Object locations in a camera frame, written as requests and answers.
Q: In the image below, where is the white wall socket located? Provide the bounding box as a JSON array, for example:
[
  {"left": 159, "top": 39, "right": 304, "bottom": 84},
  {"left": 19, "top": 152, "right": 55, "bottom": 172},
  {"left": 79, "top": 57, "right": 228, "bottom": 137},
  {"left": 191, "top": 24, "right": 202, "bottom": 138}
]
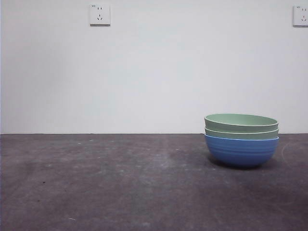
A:
[
  {"left": 90, "top": 2, "right": 111, "bottom": 26},
  {"left": 293, "top": 5, "right": 308, "bottom": 27}
]

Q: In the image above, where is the green ribbed bowl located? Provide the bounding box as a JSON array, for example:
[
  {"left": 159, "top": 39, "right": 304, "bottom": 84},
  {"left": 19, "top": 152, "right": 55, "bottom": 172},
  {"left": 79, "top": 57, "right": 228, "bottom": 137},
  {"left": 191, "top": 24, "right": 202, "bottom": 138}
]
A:
[
  {"left": 204, "top": 113, "right": 280, "bottom": 132},
  {"left": 204, "top": 127, "right": 280, "bottom": 140}
]

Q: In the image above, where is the blue ribbed bowl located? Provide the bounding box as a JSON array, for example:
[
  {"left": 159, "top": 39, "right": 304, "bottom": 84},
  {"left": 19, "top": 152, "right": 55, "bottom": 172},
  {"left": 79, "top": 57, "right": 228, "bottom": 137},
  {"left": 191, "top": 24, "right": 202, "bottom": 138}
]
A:
[{"left": 204, "top": 134, "right": 280, "bottom": 169}]

